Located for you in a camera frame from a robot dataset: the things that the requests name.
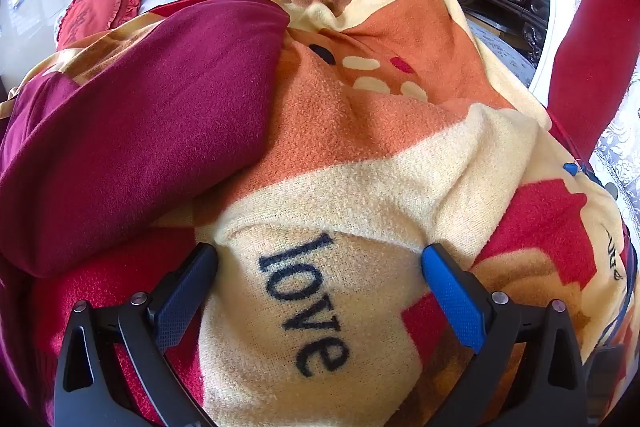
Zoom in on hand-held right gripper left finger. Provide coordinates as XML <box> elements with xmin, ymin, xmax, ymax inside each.
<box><xmin>52</xmin><ymin>243</ymin><xmax>219</xmax><ymax>427</ymax></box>

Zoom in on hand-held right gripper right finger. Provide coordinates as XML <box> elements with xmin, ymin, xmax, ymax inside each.
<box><xmin>421</xmin><ymin>243</ymin><xmax>588</xmax><ymax>427</ymax></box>

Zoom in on maroon knit garment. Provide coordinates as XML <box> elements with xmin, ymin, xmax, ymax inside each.
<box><xmin>0</xmin><ymin>0</ymin><xmax>292</xmax><ymax>280</ymax></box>

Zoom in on printed fleece blanket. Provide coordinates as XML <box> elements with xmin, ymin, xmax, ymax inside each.
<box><xmin>0</xmin><ymin>0</ymin><xmax>636</xmax><ymax>427</ymax></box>

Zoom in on floral bed sheet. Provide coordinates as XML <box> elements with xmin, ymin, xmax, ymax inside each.
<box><xmin>472</xmin><ymin>24</ymin><xmax>537</xmax><ymax>85</ymax></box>

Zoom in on red coat with white trim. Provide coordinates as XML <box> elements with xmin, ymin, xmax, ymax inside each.
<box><xmin>527</xmin><ymin>0</ymin><xmax>640</xmax><ymax>158</ymax></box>

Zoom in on small red heart pillow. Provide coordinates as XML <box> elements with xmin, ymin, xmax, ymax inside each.
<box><xmin>56</xmin><ymin>0</ymin><xmax>148</xmax><ymax>48</ymax></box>

